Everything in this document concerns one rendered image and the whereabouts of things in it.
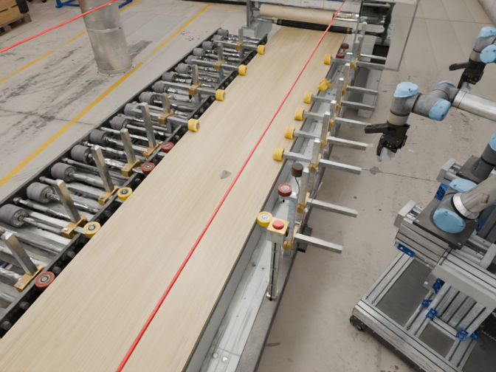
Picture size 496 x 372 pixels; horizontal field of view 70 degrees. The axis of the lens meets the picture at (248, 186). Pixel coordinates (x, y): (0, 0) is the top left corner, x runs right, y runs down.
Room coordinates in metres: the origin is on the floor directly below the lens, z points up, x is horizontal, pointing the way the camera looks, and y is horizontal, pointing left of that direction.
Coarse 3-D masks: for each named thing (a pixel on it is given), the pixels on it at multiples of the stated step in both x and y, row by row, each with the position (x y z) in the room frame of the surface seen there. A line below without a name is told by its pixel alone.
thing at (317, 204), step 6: (282, 198) 1.47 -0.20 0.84; (288, 198) 1.46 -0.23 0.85; (306, 204) 1.42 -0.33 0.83; (312, 204) 1.41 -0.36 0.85; (318, 204) 1.40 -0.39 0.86; (324, 204) 1.39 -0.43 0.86; (330, 204) 1.39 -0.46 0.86; (330, 210) 1.37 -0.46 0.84; (336, 210) 1.36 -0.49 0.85; (342, 210) 1.35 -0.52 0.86; (348, 210) 1.35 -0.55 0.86; (354, 210) 1.35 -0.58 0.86; (354, 216) 1.32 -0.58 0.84
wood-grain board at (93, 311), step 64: (256, 64) 3.14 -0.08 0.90; (320, 64) 3.14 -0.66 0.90; (256, 128) 2.09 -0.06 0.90; (192, 192) 1.45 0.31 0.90; (256, 192) 1.45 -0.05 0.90; (128, 256) 1.01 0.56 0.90; (192, 256) 1.01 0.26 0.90; (64, 320) 0.70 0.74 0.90; (128, 320) 0.70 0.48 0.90; (192, 320) 0.70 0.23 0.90
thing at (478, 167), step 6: (480, 156) 1.49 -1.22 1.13; (474, 162) 1.50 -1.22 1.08; (480, 162) 1.46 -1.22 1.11; (486, 162) 1.43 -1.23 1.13; (474, 168) 1.47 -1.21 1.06; (480, 168) 1.43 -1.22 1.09; (486, 168) 1.42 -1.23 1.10; (492, 168) 1.41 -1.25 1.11; (474, 174) 1.44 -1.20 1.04; (480, 174) 1.42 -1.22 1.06; (486, 174) 1.40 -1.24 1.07
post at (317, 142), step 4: (316, 140) 1.63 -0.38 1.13; (320, 140) 1.63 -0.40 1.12; (316, 144) 1.62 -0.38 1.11; (316, 148) 1.62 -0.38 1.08; (312, 152) 1.63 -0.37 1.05; (316, 152) 1.62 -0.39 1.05; (312, 156) 1.63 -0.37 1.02; (316, 156) 1.62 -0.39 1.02; (312, 160) 1.62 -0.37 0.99; (316, 160) 1.62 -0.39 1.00; (312, 176) 1.62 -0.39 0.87; (312, 180) 1.62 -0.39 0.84; (312, 184) 1.62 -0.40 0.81; (308, 188) 1.62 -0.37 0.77; (312, 188) 1.62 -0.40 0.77; (308, 192) 1.62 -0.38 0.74
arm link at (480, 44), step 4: (484, 28) 1.80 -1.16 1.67; (488, 28) 1.80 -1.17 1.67; (492, 28) 1.80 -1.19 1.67; (480, 32) 1.80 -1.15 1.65; (484, 32) 1.78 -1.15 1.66; (488, 32) 1.77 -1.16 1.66; (492, 32) 1.76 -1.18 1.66; (480, 36) 1.79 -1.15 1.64; (484, 36) 1.77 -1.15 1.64; (488, 36) 1.77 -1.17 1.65; (492, 36) 1.76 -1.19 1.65; (480, 40) 1.78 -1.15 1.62; (484, 40) 1.77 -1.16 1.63; (488, 40) 1.76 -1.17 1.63; (492, 40) 1.75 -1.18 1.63; (476, 44) 1.80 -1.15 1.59; (480, 44) 1.78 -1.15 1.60; (484, 44) 1.76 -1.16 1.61; (488, 44) 1.75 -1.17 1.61; (476, 48) 1.79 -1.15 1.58; (480, 48) 1.77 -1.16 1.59; (484, 48) 1.76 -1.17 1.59; (480, 52) 1.77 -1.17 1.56
